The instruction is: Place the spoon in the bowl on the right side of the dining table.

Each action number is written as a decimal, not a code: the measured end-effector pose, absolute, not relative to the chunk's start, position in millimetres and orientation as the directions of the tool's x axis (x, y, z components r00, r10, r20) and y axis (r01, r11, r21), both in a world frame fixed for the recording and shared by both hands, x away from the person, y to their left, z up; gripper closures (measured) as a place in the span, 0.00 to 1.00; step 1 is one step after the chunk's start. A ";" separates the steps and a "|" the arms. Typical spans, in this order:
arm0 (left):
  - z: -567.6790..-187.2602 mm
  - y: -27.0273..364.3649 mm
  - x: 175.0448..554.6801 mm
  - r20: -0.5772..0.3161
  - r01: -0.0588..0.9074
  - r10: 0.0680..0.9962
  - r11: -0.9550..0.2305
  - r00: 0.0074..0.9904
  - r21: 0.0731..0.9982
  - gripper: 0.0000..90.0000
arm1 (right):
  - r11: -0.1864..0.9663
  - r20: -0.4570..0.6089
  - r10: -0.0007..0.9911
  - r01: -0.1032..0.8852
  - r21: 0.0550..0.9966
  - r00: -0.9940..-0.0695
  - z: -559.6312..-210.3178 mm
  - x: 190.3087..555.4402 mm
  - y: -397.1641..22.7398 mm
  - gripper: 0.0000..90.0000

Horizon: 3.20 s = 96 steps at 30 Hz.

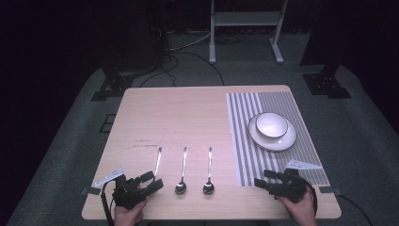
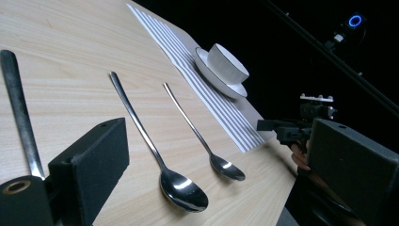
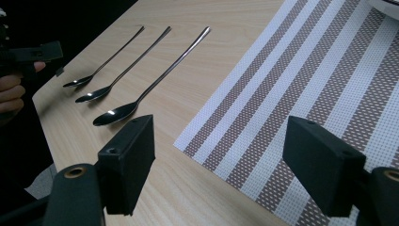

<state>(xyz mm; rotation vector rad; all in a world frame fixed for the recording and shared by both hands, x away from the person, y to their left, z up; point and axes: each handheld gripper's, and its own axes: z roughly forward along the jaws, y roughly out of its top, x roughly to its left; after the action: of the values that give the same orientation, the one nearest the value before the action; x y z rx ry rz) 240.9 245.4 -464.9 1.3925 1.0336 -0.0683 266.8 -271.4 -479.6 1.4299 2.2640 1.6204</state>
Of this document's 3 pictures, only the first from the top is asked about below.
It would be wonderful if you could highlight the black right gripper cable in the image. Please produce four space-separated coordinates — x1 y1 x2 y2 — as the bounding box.
300 177 319 218

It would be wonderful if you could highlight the white metal desk frame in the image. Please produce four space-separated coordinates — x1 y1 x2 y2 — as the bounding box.
208 0 289 66

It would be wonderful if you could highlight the grey striped placemat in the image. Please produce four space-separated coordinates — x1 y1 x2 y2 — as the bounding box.
225 91 330 187

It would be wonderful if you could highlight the black cable beside table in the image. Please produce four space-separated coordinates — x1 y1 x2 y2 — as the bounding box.
336 193 375 226

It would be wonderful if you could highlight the silver metal spoon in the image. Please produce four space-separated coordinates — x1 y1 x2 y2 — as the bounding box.
174 146 189 195
202 146 216 196
152 146 164 183

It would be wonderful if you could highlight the white plate with dark rim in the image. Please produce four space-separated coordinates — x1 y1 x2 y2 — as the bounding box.
247 112 297 153

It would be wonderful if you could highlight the person's left hand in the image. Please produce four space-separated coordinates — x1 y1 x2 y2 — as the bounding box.
113 197 151 226

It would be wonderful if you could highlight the grey floor cable bundle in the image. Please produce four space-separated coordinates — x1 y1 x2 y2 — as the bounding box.
168 29 212 53

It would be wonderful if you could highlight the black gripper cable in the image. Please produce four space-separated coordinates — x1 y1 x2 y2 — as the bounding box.
100 181 117 226
300 177 319 218

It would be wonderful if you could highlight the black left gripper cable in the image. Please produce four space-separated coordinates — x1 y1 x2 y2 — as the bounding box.
100 181 117 226

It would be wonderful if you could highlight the black tape strip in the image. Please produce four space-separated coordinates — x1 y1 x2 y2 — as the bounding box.
318 186 342 196
81 186 102 197

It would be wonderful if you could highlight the person's right hand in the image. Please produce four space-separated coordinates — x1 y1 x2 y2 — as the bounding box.
276 187 318 226

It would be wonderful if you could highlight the black floor cable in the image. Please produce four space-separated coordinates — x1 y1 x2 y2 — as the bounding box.
138 50 226 89

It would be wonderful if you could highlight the black stand base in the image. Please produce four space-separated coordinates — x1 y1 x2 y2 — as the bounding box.
301 64 353 100
90 70 136 102

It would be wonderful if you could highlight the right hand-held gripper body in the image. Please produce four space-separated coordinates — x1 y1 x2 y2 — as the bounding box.
268 159 324 203

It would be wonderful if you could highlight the white bowl with dark rim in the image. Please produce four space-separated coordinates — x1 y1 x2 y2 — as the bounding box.
254 111 289 139

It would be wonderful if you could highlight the black floor hatch frame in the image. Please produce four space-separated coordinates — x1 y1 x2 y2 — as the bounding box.
99 113 118 134

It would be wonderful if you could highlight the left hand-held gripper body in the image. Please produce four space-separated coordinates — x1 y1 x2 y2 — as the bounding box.
92 167 149 211

